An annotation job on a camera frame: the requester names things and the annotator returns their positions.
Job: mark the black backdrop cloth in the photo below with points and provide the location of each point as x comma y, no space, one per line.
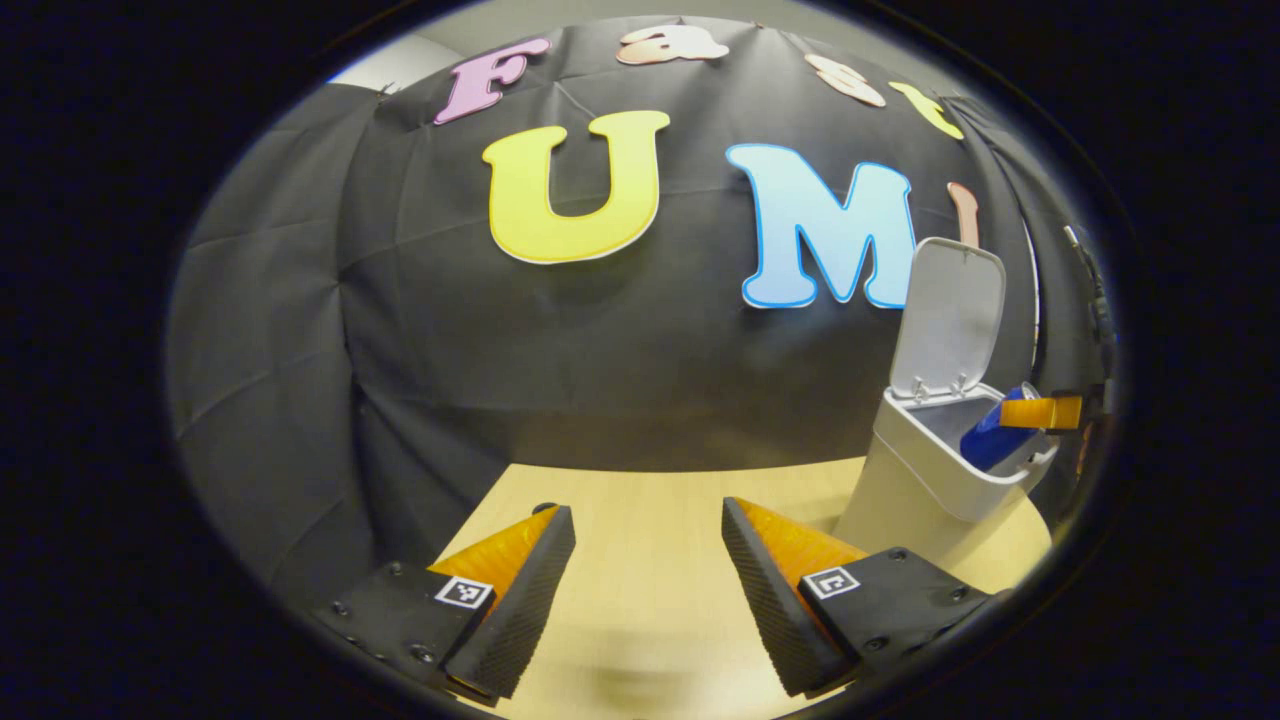
640,340

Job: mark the white desktop garbage bin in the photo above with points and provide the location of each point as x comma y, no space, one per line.
945,310

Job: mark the wooden desktop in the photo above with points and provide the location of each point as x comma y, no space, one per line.
650,580

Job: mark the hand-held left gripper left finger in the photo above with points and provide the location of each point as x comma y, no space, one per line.
530,615

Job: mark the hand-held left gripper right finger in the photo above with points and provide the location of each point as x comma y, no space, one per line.
770,615

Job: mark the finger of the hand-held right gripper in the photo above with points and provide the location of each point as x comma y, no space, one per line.
1050,412

